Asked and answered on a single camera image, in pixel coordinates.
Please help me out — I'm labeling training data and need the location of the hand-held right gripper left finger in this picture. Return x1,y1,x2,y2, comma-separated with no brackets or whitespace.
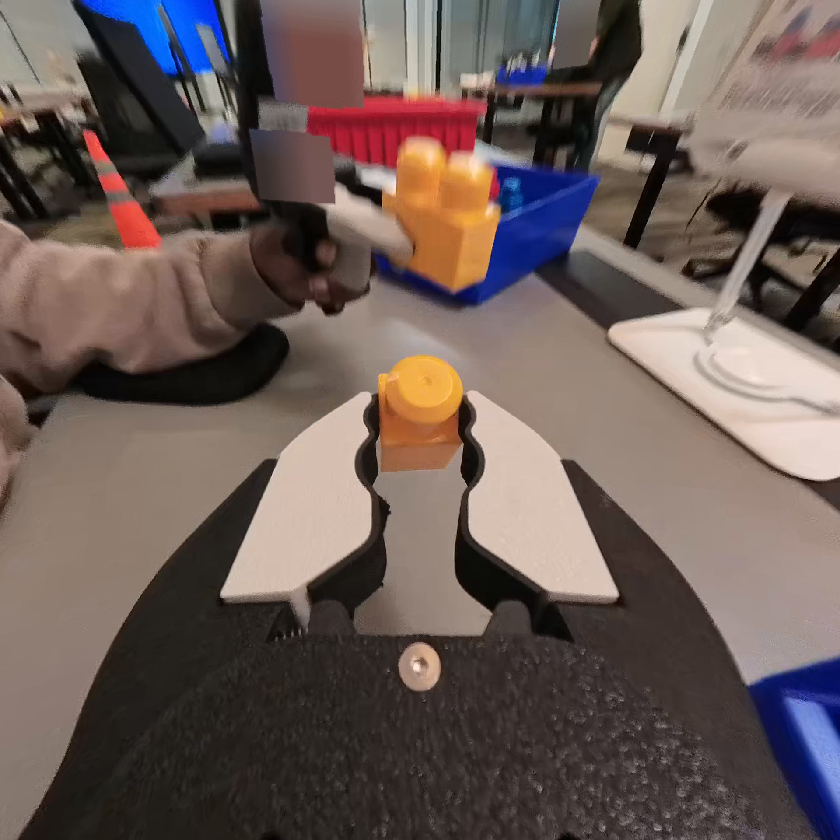
218,391,389,630

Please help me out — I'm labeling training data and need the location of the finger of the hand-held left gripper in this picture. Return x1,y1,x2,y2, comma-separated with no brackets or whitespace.
325,200,416,261

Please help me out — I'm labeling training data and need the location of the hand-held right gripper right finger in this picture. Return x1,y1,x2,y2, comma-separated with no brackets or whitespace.
455,390,621,623

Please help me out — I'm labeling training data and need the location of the orange four-stud block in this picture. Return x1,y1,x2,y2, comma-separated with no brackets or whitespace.
382,136,503,293

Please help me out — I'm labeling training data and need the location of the orange one-stud block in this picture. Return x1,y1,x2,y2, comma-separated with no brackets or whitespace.
378,355,466,472

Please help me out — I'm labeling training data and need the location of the blue plastic bin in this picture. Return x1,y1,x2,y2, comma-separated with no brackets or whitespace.
748,658,840,840
374,164,601,307

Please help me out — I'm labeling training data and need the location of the person's left forearm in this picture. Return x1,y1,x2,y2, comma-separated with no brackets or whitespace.
0,220,299,395

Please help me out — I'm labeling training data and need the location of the person's left hand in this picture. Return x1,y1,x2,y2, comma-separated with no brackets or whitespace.
249,220,378,315

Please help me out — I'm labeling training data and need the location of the red plastic bin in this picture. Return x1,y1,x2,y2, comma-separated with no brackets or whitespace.
307,97,487,170

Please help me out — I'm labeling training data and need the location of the orange striped traffic cone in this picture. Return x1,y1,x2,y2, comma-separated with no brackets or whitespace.
82,129,163,252

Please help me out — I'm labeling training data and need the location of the white instruction sign stand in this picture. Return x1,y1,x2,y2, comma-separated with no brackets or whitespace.
607,0,840,482

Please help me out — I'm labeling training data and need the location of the blue display screen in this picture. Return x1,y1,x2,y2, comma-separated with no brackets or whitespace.
72,0,234,80

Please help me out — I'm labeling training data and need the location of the wooden table with black legs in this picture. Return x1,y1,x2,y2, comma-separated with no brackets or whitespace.
459,79,605,168

